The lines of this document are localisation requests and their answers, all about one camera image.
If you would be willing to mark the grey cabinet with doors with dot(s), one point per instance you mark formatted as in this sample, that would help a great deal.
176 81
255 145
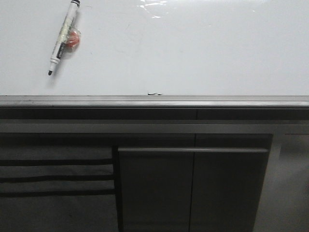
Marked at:
192 183

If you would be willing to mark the white whiteboard with metal frame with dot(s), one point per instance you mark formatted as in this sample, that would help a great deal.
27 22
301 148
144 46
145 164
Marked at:
157 53

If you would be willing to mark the red magnet taped to marker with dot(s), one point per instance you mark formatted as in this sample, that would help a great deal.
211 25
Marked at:
73 40

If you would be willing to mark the grey drawer unit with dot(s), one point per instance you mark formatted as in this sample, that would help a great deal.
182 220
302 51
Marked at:
56 185

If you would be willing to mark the white black whiteboard marker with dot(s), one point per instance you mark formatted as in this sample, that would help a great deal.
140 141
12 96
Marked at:
63 35

